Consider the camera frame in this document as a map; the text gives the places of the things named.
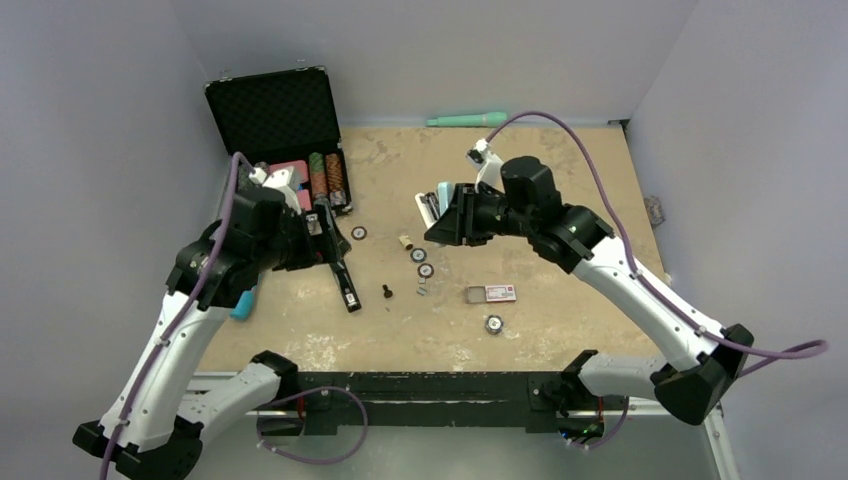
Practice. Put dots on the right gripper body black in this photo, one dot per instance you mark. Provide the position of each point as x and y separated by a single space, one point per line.
489 215

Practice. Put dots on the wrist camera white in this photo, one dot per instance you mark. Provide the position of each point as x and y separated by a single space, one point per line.
486 163
283 181

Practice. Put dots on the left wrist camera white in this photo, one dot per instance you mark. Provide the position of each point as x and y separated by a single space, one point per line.
283 181

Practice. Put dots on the red staple box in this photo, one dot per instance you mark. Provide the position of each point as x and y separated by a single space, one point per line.
486 294

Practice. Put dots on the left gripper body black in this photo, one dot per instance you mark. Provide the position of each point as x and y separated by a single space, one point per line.
302 247

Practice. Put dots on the small cork piece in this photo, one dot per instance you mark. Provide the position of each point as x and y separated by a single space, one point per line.
406 242

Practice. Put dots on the black poker chip case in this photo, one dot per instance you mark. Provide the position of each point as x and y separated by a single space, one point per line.
279 117

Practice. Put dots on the grey poker chip front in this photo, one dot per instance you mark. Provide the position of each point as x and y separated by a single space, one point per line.
494 324

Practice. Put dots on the poker chip upper middle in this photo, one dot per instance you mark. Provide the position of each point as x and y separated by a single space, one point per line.
418 255

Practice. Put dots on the pink card deck upper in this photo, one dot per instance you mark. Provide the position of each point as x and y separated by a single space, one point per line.
299 167

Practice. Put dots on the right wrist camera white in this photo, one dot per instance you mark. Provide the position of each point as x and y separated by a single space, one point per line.
486 163

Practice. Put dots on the poker chip near case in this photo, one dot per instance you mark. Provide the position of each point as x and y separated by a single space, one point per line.
359 233

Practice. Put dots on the orange chip stack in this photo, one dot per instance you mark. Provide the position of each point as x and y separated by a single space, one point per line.
335 180

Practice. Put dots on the black stapler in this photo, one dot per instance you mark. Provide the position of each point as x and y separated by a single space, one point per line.
346 286

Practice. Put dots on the blue handled tool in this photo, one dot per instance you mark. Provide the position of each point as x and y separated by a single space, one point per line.
245 305

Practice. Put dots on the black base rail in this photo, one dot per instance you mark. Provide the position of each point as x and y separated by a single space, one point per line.
536 402

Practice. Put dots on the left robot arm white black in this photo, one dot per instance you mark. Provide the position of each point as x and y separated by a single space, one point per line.
149 432

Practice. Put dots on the light blue stapler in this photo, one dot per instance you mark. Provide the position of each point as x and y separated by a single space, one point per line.
432 205

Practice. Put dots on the orange black poker chip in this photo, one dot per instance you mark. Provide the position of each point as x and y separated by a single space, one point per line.
425 270

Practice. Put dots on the mint green marker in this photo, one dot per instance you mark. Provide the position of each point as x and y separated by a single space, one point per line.
481 120

